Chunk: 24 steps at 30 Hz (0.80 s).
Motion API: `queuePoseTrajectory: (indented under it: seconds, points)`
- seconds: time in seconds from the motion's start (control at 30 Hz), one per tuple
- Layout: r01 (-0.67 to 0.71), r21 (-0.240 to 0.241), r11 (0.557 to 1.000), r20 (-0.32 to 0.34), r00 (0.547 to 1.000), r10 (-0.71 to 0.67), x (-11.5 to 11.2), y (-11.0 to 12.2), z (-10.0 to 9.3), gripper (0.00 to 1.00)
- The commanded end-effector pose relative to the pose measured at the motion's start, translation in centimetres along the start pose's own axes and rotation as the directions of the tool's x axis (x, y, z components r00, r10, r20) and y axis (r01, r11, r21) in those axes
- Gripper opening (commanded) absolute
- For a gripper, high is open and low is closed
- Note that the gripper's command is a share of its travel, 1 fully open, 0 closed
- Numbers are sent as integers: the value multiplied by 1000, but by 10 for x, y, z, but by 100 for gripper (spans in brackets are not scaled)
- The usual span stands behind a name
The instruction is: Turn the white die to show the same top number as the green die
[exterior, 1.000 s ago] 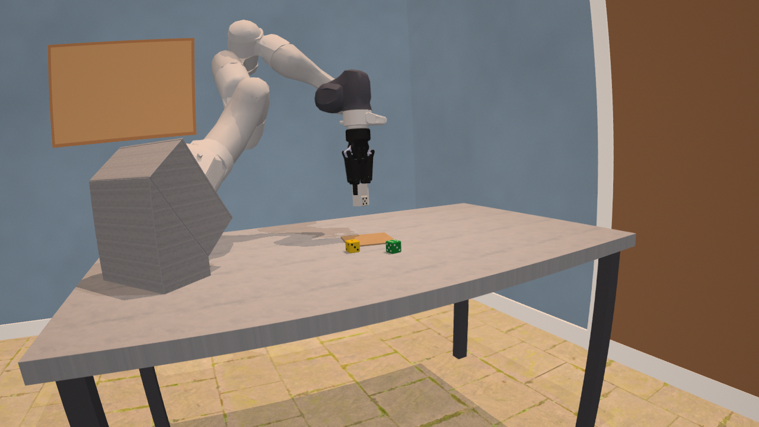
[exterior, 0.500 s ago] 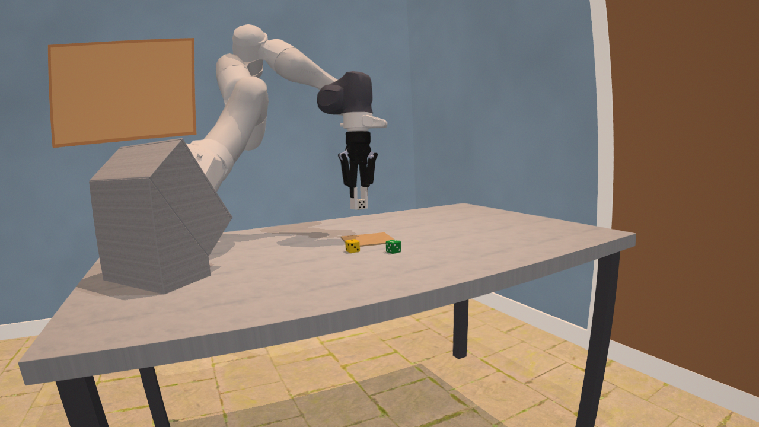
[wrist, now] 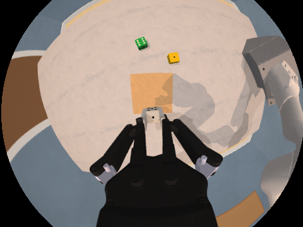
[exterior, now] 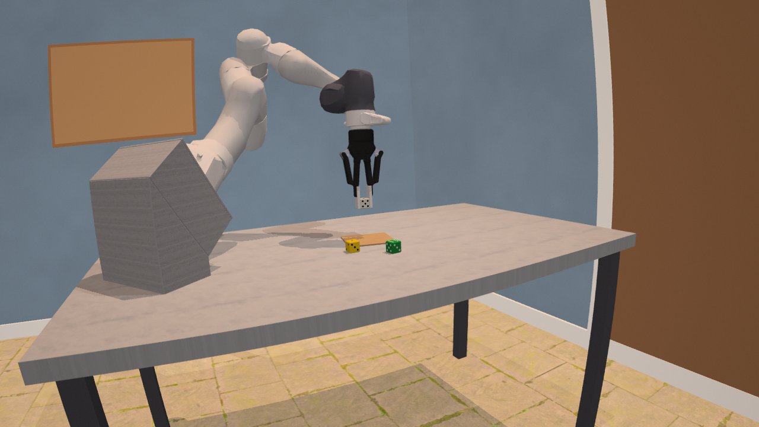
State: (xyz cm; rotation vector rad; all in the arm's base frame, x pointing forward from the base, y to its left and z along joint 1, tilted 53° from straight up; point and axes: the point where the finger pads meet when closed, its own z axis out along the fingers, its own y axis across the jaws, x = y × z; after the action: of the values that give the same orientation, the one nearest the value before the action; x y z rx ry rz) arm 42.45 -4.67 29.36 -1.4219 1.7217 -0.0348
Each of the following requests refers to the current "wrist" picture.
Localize white die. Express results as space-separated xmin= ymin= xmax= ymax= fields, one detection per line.
xmin=146 ymin=107 xmax=160 ymax=124

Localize green die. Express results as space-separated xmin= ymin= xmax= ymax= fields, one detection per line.
xmin=135 ymin=37 xmax=148 ymax=50

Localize tan square mat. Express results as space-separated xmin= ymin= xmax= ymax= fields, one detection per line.
xmin=130 ymin=73 xmax=173 ymax=114

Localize yellow die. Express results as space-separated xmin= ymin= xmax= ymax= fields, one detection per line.
xmin=167 ymin=52 xmax=180 ymax=64

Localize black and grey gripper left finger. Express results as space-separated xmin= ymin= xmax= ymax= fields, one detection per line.
xmin=90 ymin=108 xmax=147 ymax=187

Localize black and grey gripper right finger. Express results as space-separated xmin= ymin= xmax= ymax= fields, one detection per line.
xmin=158 ymin=107 xmax=223 ymax=185

